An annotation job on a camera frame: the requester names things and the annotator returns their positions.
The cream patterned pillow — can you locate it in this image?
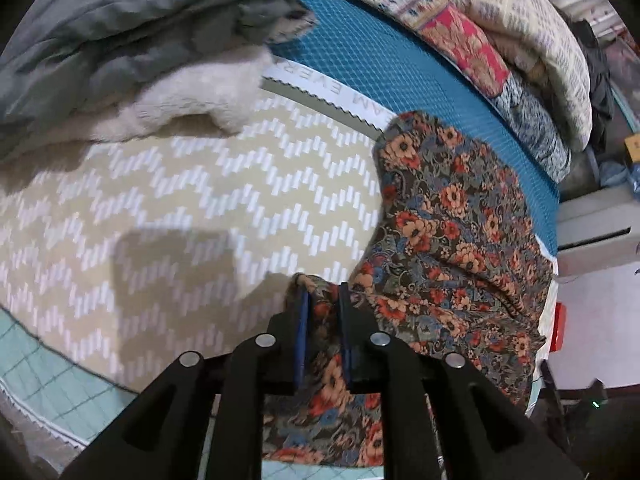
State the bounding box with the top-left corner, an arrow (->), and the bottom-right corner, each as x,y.
450,0 -> 592,152

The beige zigzag mattress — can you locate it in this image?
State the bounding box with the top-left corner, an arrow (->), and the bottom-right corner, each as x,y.
0,56 -> 561,480

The red stool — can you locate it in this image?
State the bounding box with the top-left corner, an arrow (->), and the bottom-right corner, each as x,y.
550,301 -> 567,352

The patchwork quilt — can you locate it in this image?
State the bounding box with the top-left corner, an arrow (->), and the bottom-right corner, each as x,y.
360,0 -> 570,183

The floral patterned dress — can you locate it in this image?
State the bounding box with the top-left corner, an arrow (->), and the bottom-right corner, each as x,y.
262,110 -> 553,467

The white cabinet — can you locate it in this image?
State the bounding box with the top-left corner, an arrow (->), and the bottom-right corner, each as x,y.
550,186 -> 639,390

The blue mesh mat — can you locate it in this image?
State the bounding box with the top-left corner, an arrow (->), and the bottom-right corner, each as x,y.
273,0 -> 559,254

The grey jacket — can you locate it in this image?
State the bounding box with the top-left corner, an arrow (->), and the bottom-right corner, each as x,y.
1,0 -> 299,155

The white fleece garment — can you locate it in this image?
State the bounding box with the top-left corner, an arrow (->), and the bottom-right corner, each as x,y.
1,44 -> 273,160

